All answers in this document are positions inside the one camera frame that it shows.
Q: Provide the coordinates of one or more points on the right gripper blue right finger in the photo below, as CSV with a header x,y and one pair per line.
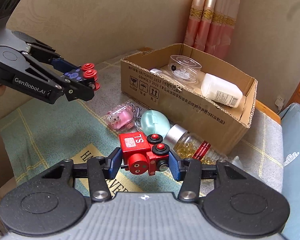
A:
x,y
189,172

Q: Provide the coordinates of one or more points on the clear round plastic container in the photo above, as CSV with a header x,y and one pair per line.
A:
x,y
183,68

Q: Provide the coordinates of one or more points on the pink gold-trimmed curtain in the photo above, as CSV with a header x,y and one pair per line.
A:
x,y
211,24

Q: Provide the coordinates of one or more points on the blue bed sheet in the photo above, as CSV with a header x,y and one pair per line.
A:
x,y
290,122

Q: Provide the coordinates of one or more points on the white plastic bottle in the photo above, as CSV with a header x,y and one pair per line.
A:
x,y
221,91

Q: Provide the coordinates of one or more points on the pink toy camera keychain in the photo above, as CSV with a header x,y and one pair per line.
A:
x,y
120,116

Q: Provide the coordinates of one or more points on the capsule bottle silver cap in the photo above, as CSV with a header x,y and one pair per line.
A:
x,y
190,145

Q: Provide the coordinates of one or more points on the white wall charger plug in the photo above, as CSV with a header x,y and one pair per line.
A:
x,y
280,102

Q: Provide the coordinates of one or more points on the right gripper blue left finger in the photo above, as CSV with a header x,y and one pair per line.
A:
x,y
100,169

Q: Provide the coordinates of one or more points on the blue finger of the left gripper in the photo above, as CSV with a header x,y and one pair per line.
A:
x,y
64,66

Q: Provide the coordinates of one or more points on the mint green oval case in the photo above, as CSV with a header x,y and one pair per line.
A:
x,y
154,122

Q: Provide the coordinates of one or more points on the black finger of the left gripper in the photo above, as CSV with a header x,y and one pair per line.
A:
x,y
73,90

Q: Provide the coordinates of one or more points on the brown cardboard box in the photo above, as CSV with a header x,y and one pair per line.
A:
x,y
222,126

